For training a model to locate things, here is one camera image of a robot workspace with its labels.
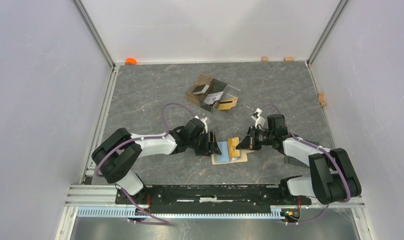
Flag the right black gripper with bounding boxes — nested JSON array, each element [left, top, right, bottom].
[[236, 126, 274, 151]]

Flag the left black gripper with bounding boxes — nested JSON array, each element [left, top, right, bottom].
[[188, 130, 221, 156]]

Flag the beige leather card holder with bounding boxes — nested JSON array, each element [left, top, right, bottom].
[[211, 140, 255, 166]]

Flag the gold VIP card stack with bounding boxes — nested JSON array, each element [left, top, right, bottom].
[[214, 96, 238, 111]]

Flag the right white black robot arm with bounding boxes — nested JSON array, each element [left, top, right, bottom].
[[236, 114, 362, 205]]

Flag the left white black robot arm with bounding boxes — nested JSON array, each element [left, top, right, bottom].
[[91, 117, 222, 204]]

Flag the black and white card stack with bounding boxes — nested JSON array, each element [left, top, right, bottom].
[[191, 84, 209, 95]]

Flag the dark grey studded baseplate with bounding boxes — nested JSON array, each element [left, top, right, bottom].
[[283, 138, 321, 166]]

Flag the curved wooden block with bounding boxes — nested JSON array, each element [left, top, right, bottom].
[[318, 92, 327, 108]]

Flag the small wooden block right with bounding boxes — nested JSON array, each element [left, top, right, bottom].
[[284, 56, 295, 62]]

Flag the orange round cap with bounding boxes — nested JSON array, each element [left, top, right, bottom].
[[124, 57, 137, 65]]

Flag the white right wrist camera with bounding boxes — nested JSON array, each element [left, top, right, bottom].
[[251, 108, 265, 129]]

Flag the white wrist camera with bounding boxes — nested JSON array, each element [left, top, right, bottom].
[[194, 115, 210, 133], [251, 108, 265, 129]]

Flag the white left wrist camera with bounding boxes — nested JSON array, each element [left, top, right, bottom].
[[194, 115, 210, 133]]

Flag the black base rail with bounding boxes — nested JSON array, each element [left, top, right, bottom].
[[132, 184, 312, 214]]

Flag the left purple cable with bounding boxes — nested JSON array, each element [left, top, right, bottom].
[[93, 101, 197, 226]]

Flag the purple cable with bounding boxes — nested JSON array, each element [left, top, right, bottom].
[[261, 103, 352, 226], [93, 101, 197, 226]]

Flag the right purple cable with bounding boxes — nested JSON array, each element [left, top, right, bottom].
[[261, 103, 352, 226]]

